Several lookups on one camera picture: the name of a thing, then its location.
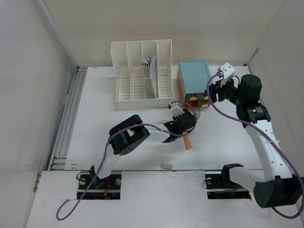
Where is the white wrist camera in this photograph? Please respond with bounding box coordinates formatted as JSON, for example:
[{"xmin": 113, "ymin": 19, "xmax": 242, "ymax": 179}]
[
  {"xmin": 168, "ymin": 103, "xmax": 184, "ymax": 118},
  {"xmin": 218, "ymin": 62, "xmax": 236, "ymax": 87}
]

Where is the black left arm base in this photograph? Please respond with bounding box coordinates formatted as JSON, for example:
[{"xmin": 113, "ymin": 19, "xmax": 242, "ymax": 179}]
[{"xmin": 76, "ymin": 166, "xmax": 122, "ymax": 200}]

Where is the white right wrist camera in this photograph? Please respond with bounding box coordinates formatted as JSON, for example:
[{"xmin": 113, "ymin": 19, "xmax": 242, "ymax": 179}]
[{"xmin": 218, "ymin": 62, "xmax": 236, "ymax": 87}]

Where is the white instruction booklet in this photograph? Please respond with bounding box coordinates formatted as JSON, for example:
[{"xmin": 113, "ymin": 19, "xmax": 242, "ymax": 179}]
[{"xmin": 141, "ymin": 55, "xmax": 158, "ymax": 98}]

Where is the white plastic file organizer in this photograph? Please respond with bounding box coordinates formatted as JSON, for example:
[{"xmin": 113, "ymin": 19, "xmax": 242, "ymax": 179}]
[{"xmin": 111, "ymin": 39, "xmax": 174, "ymax": 110}]

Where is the aluminium rail frame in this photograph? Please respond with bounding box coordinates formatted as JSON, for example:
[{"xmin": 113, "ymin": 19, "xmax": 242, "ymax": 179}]
[{"xmin": 47, "ymin": 66, "xmax": 87, "ymax": 171}]

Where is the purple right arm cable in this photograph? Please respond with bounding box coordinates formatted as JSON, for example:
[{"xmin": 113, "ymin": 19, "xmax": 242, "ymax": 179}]
[{"xmin": 207, "ymin": 71, "xmax": 304, "ymax": 219}]

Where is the orange translucent case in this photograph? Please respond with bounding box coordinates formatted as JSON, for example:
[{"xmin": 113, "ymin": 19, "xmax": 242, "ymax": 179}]
[{"xmin": 183, "ymin": 136, "xmax": 192, "ymax": 150}]

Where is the teal orange drawer box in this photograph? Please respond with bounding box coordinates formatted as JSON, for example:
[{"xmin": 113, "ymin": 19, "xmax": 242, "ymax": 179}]
[{"xmin": 177, "ymin": 60, "xmax": 211, "ymax": 108}]

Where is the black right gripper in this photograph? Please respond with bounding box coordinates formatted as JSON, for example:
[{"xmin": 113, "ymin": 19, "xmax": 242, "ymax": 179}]
[{"xmin": 204, "ymin": 75, "xmax": 245, "ymax": 106}]

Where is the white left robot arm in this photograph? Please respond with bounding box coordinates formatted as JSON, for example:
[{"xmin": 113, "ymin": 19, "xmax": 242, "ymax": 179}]
[{"xmin": 89, "ymin": 108, "xmax": 197, "ymax": 189}]

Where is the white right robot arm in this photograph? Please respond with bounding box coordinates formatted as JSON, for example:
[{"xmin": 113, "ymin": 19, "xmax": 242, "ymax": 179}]
[{"xmin": 206, "ymin": 74, "xmax": 304, "ymax": 209}]

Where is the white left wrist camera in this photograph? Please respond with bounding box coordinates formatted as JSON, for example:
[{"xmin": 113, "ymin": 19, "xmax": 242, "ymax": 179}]
[{"xmin": 168, "ymin": 103, "xmax": 184, "ymax": 118}]

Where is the grey rectangular eraser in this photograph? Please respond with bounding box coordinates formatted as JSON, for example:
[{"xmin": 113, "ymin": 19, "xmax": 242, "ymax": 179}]
[{"xmin": 161, "ymin": 163, "xmax": 172, "ymax": 170}]

